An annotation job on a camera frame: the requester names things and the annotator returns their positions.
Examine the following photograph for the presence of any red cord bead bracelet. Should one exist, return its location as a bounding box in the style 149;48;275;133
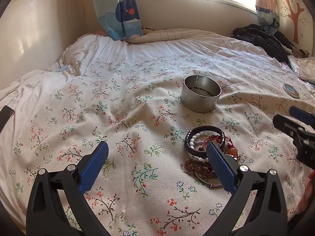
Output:
201;135;243;164

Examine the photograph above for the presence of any white bead bracelet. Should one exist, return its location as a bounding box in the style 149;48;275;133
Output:
188;132;213;163

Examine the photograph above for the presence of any person's right hand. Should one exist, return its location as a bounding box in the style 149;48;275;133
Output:
297;171;314;214

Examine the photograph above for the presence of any round blue tin lid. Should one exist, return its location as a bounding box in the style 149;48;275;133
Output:
283;83;299;99

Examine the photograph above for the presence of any clear plastic bag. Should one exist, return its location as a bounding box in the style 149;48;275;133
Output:
288;55;315;84

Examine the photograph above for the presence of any black jacket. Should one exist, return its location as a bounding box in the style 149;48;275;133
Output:
233;24;304;63

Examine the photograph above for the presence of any round silver metal tin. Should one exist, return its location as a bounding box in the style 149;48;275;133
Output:
181;75;222;113

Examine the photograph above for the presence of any pink blue curtain right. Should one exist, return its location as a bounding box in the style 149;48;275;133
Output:
255;0;280;35

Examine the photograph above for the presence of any floral bed cloth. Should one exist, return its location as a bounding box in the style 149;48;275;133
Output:
8;55;314;235

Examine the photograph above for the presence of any beige striped pillow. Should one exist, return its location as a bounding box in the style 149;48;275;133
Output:
128;28;213;44

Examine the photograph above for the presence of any sailboat whale curtain left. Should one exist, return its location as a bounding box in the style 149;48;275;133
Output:
92;0;143;41

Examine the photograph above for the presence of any red tree wall decal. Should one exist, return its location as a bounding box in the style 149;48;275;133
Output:
278;0;312;45

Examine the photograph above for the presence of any black strap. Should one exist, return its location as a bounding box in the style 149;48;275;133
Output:
0;105;15;132

